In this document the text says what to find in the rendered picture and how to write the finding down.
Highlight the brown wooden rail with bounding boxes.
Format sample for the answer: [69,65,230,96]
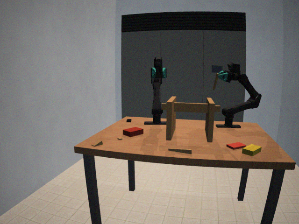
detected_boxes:
[162,102,221,113]

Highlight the yellow sponge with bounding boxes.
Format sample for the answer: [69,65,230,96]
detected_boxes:
[242,144,262,156]

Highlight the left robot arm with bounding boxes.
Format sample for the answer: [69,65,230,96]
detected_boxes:
[216,63,262,128]

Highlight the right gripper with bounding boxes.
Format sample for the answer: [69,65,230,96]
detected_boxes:
[151,68,166,78]

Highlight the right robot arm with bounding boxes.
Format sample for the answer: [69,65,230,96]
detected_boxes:
[144,57,166,125]

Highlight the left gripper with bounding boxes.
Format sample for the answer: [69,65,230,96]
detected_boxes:
[218,70,233,83]

